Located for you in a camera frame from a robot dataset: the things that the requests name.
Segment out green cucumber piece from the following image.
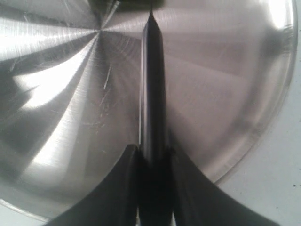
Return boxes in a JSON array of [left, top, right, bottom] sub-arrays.
[[88, 0, 165, 9]]

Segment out black handled kitchen knife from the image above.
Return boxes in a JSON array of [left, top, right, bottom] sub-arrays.
[[138, 9, 173, 226]]

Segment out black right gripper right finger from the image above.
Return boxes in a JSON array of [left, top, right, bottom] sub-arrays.
[[170, 148, 278, 226]]

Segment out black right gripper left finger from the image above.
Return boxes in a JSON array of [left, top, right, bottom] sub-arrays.
[[47, 145, 138, 226]]

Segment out round stainless steel plate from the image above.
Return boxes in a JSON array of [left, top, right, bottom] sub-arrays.
[[0, 0, 298, 221]]

